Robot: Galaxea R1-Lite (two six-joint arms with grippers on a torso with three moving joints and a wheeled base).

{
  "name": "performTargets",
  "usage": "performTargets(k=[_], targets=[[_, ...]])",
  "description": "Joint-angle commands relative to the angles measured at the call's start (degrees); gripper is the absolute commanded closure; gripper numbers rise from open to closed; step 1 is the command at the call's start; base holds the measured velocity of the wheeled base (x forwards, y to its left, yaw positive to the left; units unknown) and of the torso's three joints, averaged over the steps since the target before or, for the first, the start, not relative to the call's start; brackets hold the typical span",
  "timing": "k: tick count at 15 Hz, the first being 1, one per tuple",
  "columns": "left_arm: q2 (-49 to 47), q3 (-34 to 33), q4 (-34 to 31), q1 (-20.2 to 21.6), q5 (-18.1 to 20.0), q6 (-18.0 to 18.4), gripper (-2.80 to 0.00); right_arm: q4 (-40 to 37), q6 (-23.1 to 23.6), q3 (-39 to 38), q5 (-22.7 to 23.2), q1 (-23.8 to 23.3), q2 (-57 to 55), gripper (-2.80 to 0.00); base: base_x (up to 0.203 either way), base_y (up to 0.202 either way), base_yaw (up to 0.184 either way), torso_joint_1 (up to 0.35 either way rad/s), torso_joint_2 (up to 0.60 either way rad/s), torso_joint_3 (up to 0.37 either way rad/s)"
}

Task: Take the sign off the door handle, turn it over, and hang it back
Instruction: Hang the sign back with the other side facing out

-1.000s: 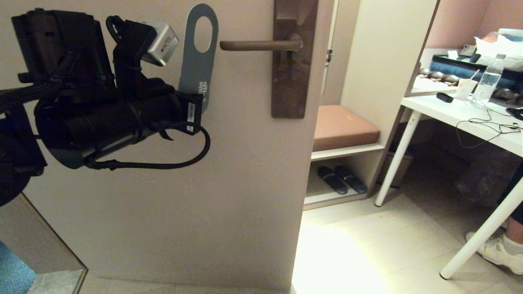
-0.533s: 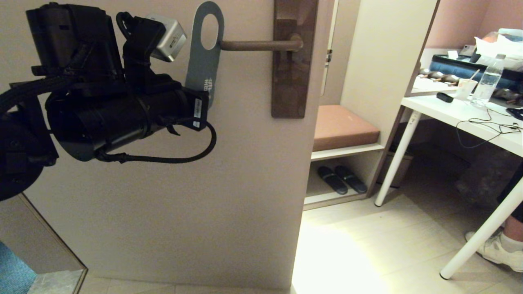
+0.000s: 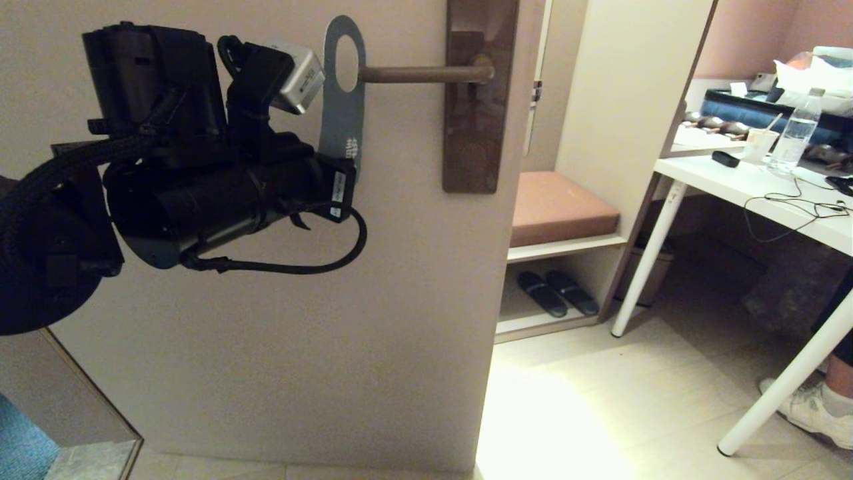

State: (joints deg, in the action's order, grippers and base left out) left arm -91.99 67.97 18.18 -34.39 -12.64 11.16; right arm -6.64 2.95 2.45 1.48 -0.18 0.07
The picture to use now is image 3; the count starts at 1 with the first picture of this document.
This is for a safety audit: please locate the beige room door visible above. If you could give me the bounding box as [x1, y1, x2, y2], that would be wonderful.
[0, 0, 554, 475]

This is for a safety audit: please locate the dark grey slipper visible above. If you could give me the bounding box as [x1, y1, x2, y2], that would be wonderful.
[546, 269, 600, 317]
[518, 270, 568, 318]

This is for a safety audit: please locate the brown bench cushion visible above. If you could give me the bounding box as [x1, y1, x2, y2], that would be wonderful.
[512, 171, 620, 249]

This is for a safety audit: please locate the beige open shoe cabinet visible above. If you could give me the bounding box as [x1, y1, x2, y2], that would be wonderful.
[496, 0, 720, 344]

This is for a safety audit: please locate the brown waste bin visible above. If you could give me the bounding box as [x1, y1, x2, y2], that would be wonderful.
[620, 247, 674, 307]

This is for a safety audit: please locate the white flat board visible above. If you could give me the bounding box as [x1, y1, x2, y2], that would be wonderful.
[670, 125, 747, 159]

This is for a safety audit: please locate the white table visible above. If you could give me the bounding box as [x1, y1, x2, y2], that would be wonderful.
[611, 123, 853, 458]

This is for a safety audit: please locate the dark blue long case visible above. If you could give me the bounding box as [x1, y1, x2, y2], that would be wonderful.
[703, 90, 853, 144]

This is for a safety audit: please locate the white paper cup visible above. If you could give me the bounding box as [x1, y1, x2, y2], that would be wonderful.
[743, 113, 786, 165]

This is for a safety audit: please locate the grey plastic bag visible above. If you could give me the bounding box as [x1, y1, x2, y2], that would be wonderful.
[743, 247, 834, 334]

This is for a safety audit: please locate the clear plastic water bottle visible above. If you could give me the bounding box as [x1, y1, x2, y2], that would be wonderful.
[773, 89, 827, 175]

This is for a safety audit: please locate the white sneaker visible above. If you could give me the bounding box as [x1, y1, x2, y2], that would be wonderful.
[758, 378, 853, 451]

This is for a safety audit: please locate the person in black trousers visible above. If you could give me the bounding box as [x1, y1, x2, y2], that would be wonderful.
[813, 267, 853, 407]

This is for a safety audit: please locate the black camera cable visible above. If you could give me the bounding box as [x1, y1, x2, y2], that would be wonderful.
[180, 205, 368, 275]

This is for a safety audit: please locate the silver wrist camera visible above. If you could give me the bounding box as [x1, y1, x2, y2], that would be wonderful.
[267, 41, 326, 115]

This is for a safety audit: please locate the black braided cable sleeve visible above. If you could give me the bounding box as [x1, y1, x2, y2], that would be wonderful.
[0, 133, 161, 221]

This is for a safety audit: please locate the brown door handle lever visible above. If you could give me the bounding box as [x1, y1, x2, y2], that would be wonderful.
[359, 65, 497, 85]

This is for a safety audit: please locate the brown door handle plate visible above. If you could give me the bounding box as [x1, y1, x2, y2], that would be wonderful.
[443, 0, 520, 195]

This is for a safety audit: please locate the thin black wire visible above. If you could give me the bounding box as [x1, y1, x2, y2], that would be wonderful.
[743, 177, 853, 244]

